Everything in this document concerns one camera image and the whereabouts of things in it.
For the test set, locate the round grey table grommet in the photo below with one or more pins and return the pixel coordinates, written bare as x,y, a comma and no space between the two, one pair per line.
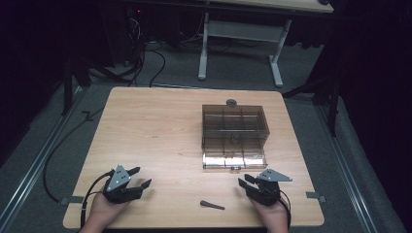
231,103

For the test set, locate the grey metal table bracket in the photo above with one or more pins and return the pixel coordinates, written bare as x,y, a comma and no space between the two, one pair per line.
315,195
72,200

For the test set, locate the person's right hand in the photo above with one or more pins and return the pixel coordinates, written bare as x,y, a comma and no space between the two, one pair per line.
273,215

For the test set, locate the metal floor rail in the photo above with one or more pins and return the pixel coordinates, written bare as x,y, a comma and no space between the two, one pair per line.
348,171
35,168

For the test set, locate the person's left hand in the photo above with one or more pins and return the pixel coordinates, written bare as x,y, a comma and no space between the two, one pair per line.
103,212

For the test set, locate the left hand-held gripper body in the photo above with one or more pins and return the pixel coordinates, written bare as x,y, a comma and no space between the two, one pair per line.
119,181

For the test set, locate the white-legged desk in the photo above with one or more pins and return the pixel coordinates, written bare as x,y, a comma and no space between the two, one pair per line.
243,31

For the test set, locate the black metal stand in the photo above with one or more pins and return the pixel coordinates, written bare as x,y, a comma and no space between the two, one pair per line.
333,106
67,87

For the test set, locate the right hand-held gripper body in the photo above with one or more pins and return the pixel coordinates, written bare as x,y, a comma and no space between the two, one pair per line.
267,189

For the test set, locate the transparent brown compartment box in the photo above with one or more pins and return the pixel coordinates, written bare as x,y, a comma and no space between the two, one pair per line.
234,129

